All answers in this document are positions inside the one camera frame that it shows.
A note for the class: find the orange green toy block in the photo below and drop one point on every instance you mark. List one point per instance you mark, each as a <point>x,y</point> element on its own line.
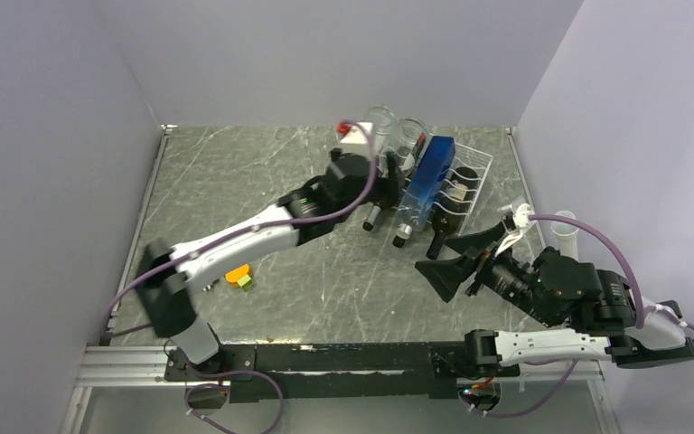
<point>241,277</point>

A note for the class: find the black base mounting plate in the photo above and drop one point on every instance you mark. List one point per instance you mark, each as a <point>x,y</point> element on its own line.
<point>256,372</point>

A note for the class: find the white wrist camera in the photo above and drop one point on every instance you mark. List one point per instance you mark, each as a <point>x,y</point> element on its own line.
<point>353,141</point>
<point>516,221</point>

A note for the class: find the dark olive wine bottle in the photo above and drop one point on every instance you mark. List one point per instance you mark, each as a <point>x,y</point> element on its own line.
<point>370,220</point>

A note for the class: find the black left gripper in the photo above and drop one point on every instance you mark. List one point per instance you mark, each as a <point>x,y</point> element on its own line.
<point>390,189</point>

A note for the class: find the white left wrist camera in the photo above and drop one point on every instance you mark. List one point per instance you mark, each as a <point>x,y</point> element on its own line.
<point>353,141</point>

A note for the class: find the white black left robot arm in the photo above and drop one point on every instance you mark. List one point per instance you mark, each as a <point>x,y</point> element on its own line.
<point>168,275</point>

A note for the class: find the white wire wine rack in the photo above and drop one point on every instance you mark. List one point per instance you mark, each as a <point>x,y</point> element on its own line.
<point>468,152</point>

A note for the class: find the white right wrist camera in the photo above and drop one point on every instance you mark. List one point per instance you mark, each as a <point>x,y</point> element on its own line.
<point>516,221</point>

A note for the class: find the small clear silver-cap bottle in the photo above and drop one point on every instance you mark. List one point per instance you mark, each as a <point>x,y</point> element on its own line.
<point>410,140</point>

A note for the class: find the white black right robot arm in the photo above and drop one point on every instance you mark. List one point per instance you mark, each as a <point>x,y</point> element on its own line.
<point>588,313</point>

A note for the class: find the green labelled wine bottle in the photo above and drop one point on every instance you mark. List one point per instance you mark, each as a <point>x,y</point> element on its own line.
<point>454,202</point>

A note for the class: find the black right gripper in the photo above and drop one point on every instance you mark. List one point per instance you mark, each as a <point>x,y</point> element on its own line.
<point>445,275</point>

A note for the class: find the clear silver cap bottle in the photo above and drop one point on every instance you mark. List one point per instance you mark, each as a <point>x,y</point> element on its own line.
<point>383,123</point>

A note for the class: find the blue water bottle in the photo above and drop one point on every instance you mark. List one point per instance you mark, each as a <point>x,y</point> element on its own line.
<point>420,196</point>

